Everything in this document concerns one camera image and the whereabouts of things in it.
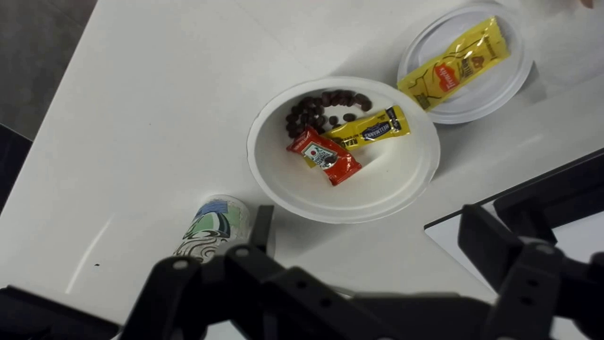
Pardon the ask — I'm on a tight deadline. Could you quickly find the small white plate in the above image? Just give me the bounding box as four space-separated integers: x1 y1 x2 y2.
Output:
394 3 535 127

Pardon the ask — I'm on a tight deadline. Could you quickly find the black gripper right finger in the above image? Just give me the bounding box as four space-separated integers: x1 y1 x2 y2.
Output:
456 205 604 340

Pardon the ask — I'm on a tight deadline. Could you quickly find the red ketchup packet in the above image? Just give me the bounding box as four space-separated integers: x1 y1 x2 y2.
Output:
286 125 364 188

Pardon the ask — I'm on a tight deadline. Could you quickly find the white round bowl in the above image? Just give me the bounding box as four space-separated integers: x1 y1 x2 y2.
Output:
245 74 441 227

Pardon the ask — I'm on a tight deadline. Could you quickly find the yellow packet with red label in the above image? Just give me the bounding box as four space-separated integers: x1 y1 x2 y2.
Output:
396 16 511 112

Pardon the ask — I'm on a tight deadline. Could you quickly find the yellow packet with dark label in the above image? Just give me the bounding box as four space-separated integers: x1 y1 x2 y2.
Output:
326 105 411 152

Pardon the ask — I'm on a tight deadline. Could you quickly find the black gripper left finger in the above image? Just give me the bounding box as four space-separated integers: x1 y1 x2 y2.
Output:
118 205 403 340

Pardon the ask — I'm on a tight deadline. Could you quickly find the pile of coffee beans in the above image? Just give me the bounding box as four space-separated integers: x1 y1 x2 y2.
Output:
282 89 373 140

